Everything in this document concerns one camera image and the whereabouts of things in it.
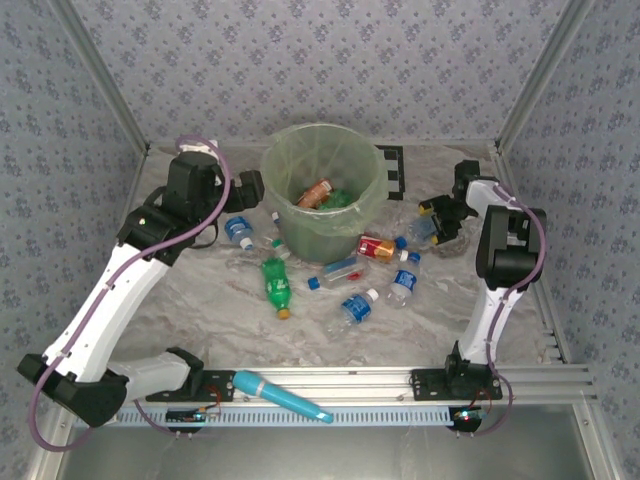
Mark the aluminium frame post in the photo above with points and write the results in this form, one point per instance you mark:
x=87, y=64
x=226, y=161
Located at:
x=101, y=70
x=542, y=70

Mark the clear bottle blue cap red label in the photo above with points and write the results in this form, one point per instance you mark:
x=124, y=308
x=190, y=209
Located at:
x=340, y=272

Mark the small clear bottle blue cap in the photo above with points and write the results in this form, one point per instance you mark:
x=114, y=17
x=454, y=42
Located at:
x=400, y=242

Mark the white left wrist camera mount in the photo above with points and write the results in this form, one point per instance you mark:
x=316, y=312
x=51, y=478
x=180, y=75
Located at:
x=197, y=147

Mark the orange-brown drink bottle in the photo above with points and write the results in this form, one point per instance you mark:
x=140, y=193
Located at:
x=315, y=192

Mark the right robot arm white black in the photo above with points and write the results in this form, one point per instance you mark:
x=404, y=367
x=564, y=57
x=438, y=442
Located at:
x=510, y=250

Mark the aluminium left frame post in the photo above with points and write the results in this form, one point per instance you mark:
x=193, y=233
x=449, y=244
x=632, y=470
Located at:
x=101, y=70

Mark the black white checkerboard card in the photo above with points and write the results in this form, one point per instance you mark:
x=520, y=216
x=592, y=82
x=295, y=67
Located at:
x=395, y=172

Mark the left circuit board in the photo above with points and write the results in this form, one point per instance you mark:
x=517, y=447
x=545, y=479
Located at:
x=192, y=415

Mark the blue-label water bottle white cap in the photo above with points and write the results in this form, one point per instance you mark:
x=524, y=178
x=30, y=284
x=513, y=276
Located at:
x=237, y=229
x=356, y=307
x=405, y=280

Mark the aluminium right frame post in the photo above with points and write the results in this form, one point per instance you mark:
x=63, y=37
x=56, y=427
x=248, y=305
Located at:
x=542, y=70

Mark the green trash bin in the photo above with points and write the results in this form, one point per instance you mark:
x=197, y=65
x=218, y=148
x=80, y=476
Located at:
x=280, y=165

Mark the red orange drink can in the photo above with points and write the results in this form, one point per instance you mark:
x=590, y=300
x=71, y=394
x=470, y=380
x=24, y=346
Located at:
x=375, y=247

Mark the right circuit board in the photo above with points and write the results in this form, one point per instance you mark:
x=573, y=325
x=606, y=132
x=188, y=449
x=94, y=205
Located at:
x=467, y=415

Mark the circuit board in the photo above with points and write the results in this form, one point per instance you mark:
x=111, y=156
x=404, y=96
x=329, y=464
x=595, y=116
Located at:
x=467, y=415
x=192, y=415

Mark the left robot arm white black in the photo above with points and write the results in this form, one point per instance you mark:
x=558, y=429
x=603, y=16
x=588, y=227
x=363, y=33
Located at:
x=100, y=310

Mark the aluminium front rail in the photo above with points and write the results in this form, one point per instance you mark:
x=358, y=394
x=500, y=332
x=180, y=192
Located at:
x=350, y=382

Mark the green plastic bin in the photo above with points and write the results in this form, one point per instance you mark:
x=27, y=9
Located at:
x=310, y=245

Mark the small green-label bottle white cap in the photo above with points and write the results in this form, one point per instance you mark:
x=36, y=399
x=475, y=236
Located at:
x=281, y=249

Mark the light blue plastic marker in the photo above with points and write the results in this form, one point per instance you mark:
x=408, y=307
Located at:
x=280, y=397

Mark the grey metal shelf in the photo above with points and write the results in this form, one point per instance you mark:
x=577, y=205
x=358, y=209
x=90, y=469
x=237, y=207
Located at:
x=320, y=455

